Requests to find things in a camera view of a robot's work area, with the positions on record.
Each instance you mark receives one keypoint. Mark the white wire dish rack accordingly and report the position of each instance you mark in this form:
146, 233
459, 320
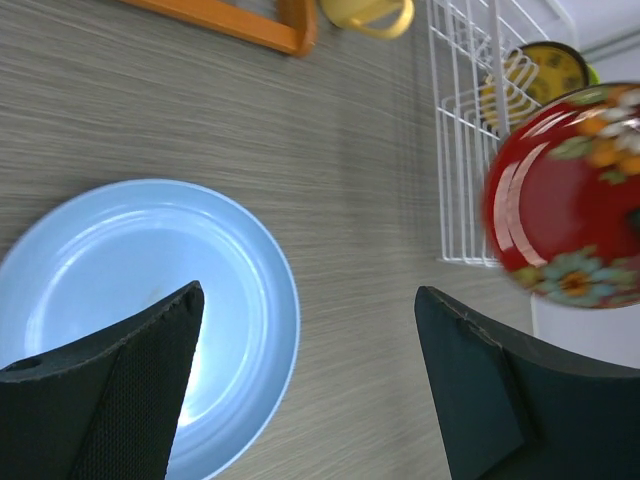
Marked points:
461, 34

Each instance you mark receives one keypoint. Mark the orange wooden shelf rack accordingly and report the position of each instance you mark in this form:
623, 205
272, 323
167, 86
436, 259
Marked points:
294, 32

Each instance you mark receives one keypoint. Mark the lime green plate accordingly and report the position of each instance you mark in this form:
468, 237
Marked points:
593, 75

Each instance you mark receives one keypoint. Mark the red floral plate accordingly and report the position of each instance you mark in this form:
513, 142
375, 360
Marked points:
561, 199

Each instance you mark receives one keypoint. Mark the light blue plate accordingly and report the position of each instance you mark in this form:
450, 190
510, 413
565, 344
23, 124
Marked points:
116, 250

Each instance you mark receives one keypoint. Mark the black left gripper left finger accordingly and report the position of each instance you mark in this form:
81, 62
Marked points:
105, 406

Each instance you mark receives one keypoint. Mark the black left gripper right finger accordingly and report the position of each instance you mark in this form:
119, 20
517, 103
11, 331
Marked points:
511, 406

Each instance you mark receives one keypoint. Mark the yellow mug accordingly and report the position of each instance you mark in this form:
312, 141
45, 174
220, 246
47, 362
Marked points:
358, 15

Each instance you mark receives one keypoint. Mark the dark yellow patterned plate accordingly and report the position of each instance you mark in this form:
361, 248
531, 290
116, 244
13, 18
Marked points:
540, 80

